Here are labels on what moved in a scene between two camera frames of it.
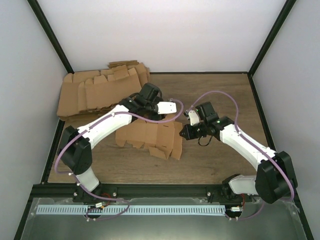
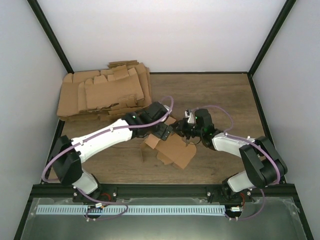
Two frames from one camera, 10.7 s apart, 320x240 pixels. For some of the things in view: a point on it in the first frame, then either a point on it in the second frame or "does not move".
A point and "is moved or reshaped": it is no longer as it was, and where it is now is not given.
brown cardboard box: x=163 y=139 is moved or reshaped
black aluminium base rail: x=39 y=191 does not move
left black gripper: x=157 y=118 to x=160 y=133
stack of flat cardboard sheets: x=86 y=93 does not move
